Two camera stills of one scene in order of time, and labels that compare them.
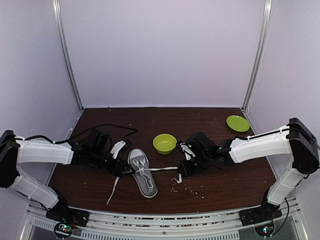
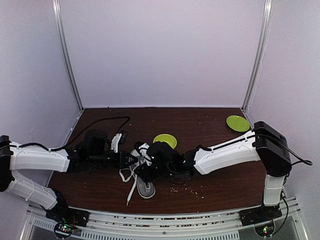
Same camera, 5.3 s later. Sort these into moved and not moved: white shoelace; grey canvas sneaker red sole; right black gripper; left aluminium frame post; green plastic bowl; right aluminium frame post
Moved: right black gripper; white shoelace
Not moved: left aluminium frame post; right aluminium frame post; green plastic bowl; grey canvas sneaker red sole
